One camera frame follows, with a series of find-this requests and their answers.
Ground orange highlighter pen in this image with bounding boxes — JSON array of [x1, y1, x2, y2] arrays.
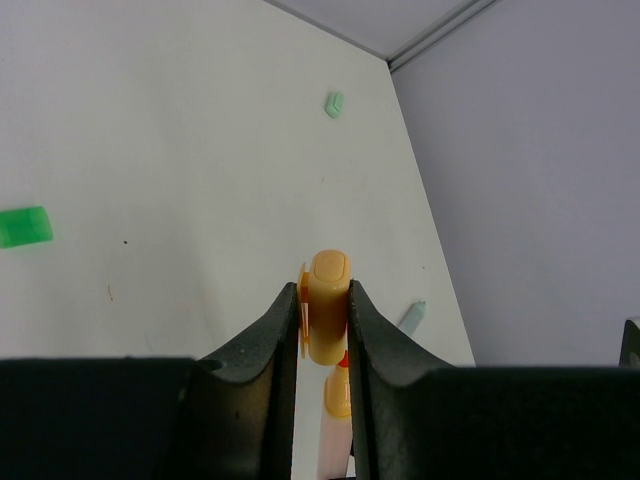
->
[[317, 352, 353, 479]]

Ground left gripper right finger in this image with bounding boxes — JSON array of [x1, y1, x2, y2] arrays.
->
[[348, 282, 639, 479]]

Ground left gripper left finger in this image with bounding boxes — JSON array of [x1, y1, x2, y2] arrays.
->
[[1, 284, 298, 479]]

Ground light green pen cap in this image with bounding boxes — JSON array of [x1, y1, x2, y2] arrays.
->
[[324, 91, 345, 119]]

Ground right aluminium frame post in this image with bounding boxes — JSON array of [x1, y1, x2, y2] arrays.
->
[[264, 0, 501, 76]]

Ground bright green pen cap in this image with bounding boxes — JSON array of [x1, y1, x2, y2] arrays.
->
[[0, 206, 54, 249]]

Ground light green highlighter pen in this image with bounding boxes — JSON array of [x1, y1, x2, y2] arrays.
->
[[398, 301, 427, 337]]

